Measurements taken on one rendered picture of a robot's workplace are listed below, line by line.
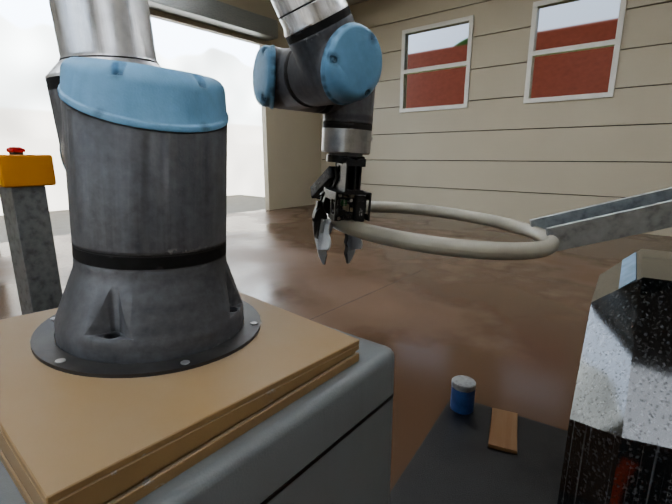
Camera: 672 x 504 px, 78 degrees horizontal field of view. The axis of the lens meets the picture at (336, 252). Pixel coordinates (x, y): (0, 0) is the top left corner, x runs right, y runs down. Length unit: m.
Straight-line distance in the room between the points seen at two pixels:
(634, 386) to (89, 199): 0.92
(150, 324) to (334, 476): 0.24
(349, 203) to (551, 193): 6.76
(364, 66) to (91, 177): 0.34
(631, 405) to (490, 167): 6.82
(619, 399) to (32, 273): 1.40
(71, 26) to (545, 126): 7.10
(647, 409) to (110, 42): 1.01
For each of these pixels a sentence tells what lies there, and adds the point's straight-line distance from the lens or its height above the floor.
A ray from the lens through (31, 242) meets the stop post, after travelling 1.36.
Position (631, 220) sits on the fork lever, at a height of 0.96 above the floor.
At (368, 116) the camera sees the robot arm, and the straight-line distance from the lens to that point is 0.76.
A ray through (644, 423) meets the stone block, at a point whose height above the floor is 0.62.
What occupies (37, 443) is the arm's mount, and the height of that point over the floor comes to 0.89.
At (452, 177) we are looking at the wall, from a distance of 7.88.
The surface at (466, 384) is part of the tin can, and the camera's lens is 1.89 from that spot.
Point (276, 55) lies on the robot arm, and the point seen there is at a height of 1.22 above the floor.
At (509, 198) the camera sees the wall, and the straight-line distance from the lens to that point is 7.55.
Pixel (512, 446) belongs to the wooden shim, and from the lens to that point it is 1.81.
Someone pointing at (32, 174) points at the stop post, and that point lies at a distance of 1.33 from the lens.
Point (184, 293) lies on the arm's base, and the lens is 0.42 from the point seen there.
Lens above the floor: 1.08
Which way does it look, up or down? 13 degrees down
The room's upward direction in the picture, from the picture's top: straight up
